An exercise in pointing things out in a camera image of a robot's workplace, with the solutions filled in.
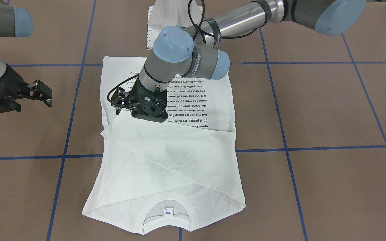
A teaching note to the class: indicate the white long-sleeve printed shirt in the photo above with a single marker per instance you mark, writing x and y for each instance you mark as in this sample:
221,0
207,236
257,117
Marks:
182,172

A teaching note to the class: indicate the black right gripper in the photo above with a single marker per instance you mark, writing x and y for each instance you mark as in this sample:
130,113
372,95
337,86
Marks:
11,82

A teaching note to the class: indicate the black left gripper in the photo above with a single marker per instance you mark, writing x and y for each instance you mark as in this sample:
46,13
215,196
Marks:
133,96

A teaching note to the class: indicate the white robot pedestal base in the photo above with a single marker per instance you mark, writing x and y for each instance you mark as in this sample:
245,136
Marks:
166,13

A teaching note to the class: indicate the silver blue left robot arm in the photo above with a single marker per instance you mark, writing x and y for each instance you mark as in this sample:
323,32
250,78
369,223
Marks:
192,51

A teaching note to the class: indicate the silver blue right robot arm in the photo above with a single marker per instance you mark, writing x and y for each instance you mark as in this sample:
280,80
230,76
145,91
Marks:
17,22

